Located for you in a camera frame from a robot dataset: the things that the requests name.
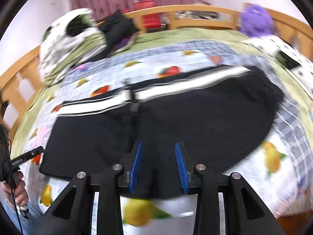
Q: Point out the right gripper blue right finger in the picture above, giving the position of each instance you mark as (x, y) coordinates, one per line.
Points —
(244, 211)

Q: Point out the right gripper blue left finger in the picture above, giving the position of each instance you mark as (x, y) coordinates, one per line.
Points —
(71, 212)

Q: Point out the black sweatpants with white stripe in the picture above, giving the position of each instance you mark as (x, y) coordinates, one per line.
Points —
(220, 113)

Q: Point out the black clothing pile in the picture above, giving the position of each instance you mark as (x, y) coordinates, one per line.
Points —
(116, 28)

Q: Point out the person left hand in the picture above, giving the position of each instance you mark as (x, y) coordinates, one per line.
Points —
(19, 195)

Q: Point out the person blue jeans leg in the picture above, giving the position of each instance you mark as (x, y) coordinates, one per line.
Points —
(27, 224)

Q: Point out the fruit print plastic sheet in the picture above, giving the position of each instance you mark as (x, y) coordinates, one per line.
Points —
(285, 140)

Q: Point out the green fleece bed blanket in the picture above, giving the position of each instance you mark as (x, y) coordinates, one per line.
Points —
(171, 35)

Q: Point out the folded white green floral quilt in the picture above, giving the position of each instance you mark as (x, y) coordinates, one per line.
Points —
(68, 42)

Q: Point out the white floral pillow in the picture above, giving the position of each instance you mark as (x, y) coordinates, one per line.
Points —
(288, 56)

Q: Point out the purple plush toy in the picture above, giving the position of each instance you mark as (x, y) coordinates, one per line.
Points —
(255, 21)

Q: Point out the right red chair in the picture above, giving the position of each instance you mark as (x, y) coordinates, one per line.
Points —
(151, 21)

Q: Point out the wooden bed frame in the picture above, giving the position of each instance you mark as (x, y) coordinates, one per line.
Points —
(290, 29)

